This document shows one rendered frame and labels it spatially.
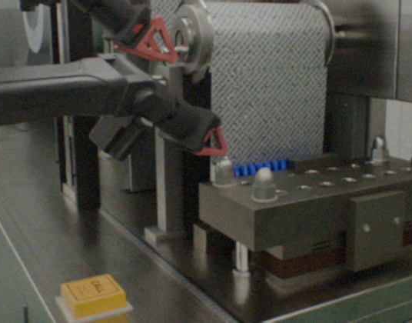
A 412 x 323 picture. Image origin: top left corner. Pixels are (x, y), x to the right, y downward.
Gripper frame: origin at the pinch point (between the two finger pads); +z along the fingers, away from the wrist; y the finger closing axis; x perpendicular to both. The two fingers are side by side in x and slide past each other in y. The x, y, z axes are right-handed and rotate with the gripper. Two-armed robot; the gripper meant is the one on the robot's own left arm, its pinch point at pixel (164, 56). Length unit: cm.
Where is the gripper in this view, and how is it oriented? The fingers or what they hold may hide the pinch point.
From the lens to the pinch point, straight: 95.3
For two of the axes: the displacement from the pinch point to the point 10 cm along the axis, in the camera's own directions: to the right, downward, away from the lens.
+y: 5.0, 1.6, -8.5
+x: 5.5, -8.2, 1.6
